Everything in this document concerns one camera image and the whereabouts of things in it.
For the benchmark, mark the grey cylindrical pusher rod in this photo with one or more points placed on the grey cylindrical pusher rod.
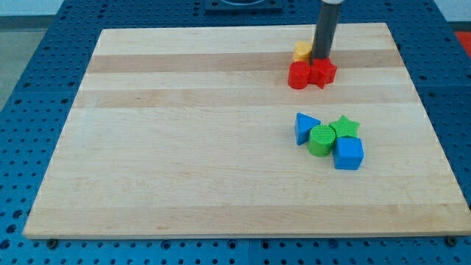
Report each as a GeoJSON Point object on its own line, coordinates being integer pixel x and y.
{"type": "Point", "coordinates": [329, 13]}

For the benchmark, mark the red star block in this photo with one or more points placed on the red star block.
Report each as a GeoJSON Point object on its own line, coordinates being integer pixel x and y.
{"type": "Point", "coordinates": [322, 73]}

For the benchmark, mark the green star block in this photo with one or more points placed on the green star block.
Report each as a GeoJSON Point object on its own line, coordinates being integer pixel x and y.
{"type": "Point", "coordinates": [345, 128]}

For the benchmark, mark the yellow block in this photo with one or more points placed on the yellow block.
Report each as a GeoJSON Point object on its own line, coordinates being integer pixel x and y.
{"type": "Point", "coordinates": [302, 52]}

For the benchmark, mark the red cylinder block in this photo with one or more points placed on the red cylinder block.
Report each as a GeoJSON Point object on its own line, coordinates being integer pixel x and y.
{"type": "Point", "coordinates": [298, 75]}

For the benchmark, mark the blue triangle block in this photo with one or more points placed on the blue triangle block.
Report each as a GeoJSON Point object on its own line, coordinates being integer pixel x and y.
{"type": "Point", "coordinates": [302, 127]}

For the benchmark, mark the green cylinder block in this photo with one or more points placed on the green cylinder block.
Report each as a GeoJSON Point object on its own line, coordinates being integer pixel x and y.
{"type": "Point", "coordinates": [321, 140]}

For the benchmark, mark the blue cube block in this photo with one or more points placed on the blue cube block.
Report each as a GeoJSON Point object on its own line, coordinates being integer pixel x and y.
{"type": "Point", "coordinates": [348, 153]}

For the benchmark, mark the wooden board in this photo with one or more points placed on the wooden board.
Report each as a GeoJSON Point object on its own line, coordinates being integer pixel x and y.
{"type": "Point", "coordinates": [189, 133]}

